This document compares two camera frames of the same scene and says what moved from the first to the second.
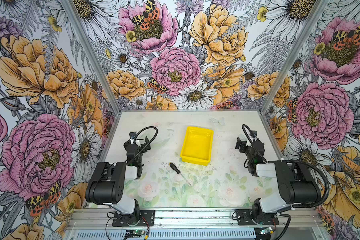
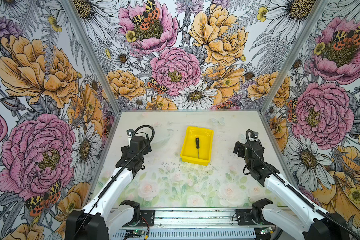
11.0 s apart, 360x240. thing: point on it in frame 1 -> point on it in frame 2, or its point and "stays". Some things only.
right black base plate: [246, 217] stays
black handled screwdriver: [178, 171] -> [197, 146]
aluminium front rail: [306, 219] stays
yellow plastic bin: [197, 145] stays
